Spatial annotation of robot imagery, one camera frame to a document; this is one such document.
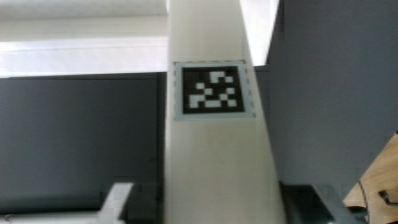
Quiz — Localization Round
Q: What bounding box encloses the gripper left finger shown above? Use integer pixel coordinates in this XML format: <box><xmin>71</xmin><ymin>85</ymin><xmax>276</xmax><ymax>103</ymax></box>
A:
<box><xmin>95</xmin><ymin>181</ymin><xmax>164</xmax><ymax>224</ymax></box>

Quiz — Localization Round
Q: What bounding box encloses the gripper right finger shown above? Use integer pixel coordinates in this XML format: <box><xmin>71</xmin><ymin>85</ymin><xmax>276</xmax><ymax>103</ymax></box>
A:
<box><xmin>279</xmin><ymin>183</ymin><xmax>363</xmax><ymax>224</ymax></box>

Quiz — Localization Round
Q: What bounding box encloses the wooden board corner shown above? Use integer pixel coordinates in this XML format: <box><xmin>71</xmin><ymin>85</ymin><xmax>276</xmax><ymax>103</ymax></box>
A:
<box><xmin>343</xmin><ymin>132</ymin><xmax>398</xmax><ymax>224</ymax></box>

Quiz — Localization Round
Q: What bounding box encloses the white front fence bar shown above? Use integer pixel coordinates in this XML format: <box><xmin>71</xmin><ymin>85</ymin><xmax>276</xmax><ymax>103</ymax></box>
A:
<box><xmin>0</xmin><ymin>0</ymin><xmax>283</xmax><ymax>79</ymax></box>

